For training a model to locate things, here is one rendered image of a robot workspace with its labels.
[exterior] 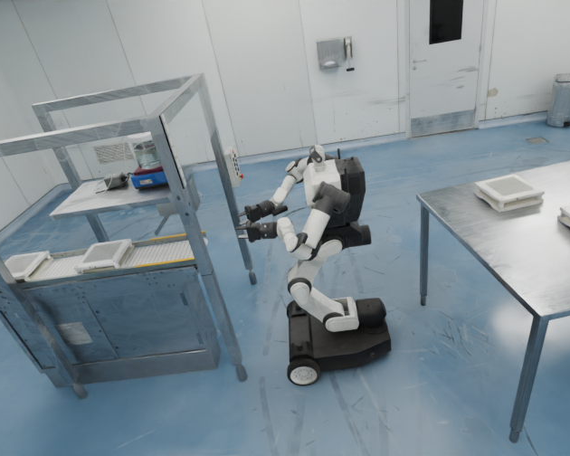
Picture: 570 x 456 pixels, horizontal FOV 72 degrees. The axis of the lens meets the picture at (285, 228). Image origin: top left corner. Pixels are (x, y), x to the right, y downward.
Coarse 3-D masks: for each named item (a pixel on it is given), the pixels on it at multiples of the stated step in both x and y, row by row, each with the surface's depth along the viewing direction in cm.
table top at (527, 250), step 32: (448, 192) 235; (448, 224) 206; (480, 224) 201; (512, 224) 196; (544, 224) 192; (480, 256) 180; (512, 256) 176; (544, 256) 172; (512, 288) 160; (544, 288) 157; (544, 320) 146
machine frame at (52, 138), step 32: (96, 96) 253; (128, 96) 253; (96, 128) 166; (128, 128) 166; (160, 128) 165; (64, 160) 276; (160, 160) 173; (224, 192) 288; (96, 224) 303; (192, 224) 190; (0, 288) 211; (32, 320) 223; (224, 320) 223
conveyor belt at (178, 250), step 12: (204, 240) 231; (132, 252) 232; (144, 252) 229; (156, 252) 227; (168, 252) 225; (180, 252) 223; (192, 252) 220; (60, 264) 234; (72, 264) 232; (132, 264) 220; (192, 264) 218; (48, 276) 225
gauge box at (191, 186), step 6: (192, 180) 216; (186, 186) 209; (192, 186) 214; (192, 192) 212; (192, 198) 213; (198, 198) 223; (156, 204) 215; (162, 204) 215; (168, 204) 215; (174, 204) 215; (198, 204) 221; (162, 210) 217; (168, 210) 217; (174, 210) 217
